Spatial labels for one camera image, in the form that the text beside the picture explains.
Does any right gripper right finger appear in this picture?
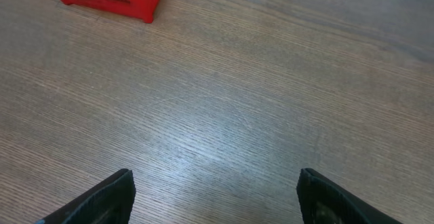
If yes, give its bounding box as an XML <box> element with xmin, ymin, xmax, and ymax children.
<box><xmin>296</xmin><ymin>168</ymin><xmax>404</xmax><ymax>224</ymax></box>

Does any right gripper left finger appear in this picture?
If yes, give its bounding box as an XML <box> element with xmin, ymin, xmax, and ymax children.
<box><xmin>33</xmin><ymin>168</ymin><xmax>137</xmax><ymax>224</ymax></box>

